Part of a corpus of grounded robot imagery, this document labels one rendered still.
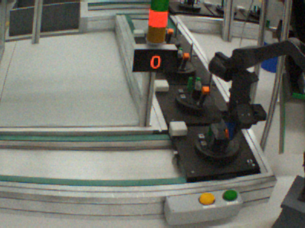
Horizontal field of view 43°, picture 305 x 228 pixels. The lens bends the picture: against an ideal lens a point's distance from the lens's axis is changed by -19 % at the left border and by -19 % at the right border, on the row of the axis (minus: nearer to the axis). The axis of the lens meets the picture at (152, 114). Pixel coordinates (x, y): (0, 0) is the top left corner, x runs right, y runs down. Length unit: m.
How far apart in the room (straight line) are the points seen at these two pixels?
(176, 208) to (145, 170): 0.23
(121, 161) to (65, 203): 0.28
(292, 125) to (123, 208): 0.60
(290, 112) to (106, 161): 0.61
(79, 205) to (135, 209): 0.16
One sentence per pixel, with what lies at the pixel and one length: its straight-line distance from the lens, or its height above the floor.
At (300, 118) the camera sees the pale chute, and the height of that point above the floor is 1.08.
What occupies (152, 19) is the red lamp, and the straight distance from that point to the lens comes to 1.21.
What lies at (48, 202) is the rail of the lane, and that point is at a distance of 1.16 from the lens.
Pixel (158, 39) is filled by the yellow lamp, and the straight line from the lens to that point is 1.23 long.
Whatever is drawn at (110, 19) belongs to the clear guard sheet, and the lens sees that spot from 1.24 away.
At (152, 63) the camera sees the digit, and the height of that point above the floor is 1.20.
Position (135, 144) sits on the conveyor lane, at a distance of 1.38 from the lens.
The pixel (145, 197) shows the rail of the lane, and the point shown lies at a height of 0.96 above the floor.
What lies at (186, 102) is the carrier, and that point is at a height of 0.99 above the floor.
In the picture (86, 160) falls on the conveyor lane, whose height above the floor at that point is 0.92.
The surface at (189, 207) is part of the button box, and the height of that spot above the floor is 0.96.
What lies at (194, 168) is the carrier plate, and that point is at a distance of 1.26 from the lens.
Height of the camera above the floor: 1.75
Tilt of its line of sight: 32 degrees down
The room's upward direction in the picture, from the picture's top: 7 degrees clockwise
